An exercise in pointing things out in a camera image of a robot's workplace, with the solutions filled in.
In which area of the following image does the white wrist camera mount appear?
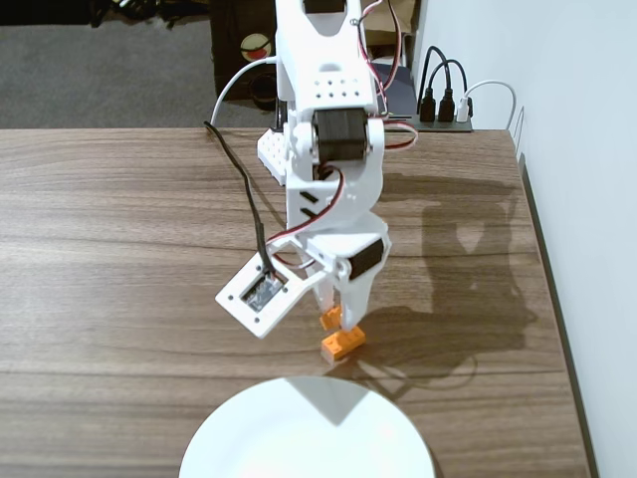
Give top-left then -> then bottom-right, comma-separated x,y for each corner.
215,251 -> 322,341

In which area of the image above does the dark cluttered shelf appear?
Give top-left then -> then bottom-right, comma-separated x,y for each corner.
0,0 -> 210,29

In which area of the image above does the black tape roll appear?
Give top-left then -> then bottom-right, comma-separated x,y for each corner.
250,73 -> 277,109

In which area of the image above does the round cream red sticker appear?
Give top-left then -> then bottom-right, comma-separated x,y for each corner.
239,33 -> 273,62

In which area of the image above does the black camera cable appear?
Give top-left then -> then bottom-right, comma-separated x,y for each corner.
204,120 -> 281,276

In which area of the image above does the white round plate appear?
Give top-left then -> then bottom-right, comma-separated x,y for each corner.
177,376 -> 438,478

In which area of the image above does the black cabinet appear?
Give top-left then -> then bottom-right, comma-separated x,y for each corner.
208,0 -> 280,117

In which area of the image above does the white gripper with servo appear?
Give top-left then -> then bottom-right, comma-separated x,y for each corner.
293,211 -> 392,331

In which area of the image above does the dark blue box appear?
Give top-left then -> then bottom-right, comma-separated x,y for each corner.
382,63 -> 418,119

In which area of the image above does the white usb plug cable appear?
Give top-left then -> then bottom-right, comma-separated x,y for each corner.
457,79 -> 519,131

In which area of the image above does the orange lego brick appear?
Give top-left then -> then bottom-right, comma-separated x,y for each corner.
320,326 -> 367,362
318,306 -> 344,331

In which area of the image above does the red white black servo wire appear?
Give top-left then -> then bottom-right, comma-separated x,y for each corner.
266,165 -> 349,250
353,0 -> 420,153

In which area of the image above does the black usb hub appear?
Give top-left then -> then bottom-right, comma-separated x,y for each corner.
386,114 -> 474,134

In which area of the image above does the brown paper bag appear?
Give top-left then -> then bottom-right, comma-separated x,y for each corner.
360,0 -> 415,47

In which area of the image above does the black usb plug cable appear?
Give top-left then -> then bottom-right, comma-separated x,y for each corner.
430,58 -> 469,124
417,45 -> 449,124

